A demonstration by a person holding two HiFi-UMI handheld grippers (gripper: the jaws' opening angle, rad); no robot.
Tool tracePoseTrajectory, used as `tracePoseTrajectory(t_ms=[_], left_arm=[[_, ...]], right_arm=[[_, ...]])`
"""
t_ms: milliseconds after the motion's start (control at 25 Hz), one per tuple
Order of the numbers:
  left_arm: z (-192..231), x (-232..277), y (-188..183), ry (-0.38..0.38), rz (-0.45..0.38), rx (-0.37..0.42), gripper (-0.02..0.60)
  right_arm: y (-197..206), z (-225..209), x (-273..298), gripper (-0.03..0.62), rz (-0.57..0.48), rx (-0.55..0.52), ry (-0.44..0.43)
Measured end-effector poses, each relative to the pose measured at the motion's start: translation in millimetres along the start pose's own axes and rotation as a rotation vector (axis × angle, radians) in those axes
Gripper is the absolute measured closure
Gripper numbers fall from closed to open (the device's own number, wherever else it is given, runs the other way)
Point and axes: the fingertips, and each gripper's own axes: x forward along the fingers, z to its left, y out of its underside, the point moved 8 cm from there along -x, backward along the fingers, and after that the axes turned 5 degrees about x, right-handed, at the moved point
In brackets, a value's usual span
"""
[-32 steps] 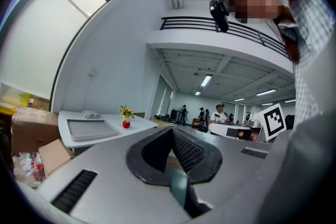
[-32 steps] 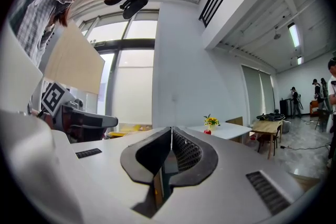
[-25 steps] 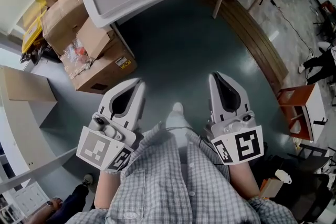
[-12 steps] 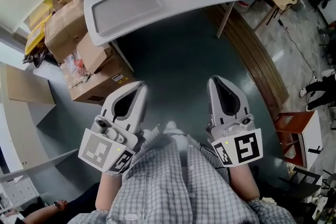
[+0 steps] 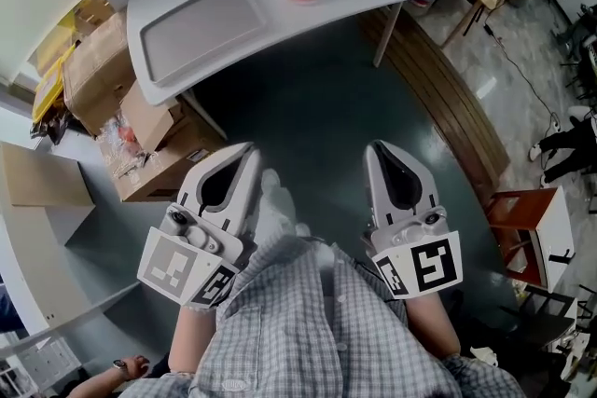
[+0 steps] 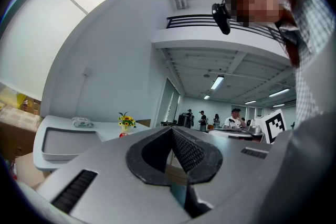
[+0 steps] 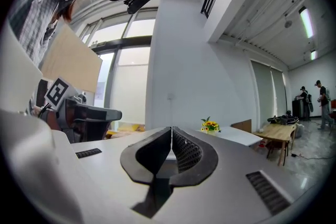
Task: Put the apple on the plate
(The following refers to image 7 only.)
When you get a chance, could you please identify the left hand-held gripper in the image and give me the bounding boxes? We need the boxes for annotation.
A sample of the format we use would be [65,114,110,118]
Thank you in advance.
[38,77,123,144]

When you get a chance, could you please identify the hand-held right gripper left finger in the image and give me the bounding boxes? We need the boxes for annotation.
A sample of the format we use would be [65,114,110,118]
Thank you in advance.
[120,126,173,184]

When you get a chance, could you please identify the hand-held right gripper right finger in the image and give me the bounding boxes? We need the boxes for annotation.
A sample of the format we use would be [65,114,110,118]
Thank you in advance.
[170,126,219,187]

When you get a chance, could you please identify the yellow cushion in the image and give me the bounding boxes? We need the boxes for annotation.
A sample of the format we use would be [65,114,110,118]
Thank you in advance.
[106,123,145,140]

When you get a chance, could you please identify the potted yellow sunflowers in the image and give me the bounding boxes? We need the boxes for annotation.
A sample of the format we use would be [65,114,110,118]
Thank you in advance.
[200,116,222,136]

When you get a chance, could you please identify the white table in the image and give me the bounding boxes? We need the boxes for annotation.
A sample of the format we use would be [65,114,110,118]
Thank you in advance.
[196,125,264,147]

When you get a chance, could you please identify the light wooden board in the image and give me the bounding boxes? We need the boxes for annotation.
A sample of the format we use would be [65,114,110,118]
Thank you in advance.
[40,23,103,94]

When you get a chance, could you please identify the dark chair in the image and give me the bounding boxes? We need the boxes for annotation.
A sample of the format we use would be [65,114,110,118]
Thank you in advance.
[266,138,289,159]

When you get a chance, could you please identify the wooden table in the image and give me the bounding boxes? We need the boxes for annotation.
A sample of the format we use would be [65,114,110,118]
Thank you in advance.
[252,122,298,167]

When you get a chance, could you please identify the black bag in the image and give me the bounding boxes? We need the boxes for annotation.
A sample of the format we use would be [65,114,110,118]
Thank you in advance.
[267,113,300,126]

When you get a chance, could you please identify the grey roller blinds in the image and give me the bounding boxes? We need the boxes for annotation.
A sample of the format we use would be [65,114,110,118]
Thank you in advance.
[250,59,287,126]

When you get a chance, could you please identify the black suitcase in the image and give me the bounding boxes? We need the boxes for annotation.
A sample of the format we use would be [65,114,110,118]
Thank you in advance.
[291,99,305,120]

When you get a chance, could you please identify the person's plaid shirt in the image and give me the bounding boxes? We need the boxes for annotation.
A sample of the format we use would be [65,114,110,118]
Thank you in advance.
[7,0,92,69]

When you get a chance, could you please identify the large window with dark frame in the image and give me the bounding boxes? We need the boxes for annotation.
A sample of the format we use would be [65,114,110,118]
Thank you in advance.
[70,6,159,126]

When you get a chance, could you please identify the black floor cable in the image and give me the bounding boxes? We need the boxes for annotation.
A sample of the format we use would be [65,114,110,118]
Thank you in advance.
[290,153,328,160]

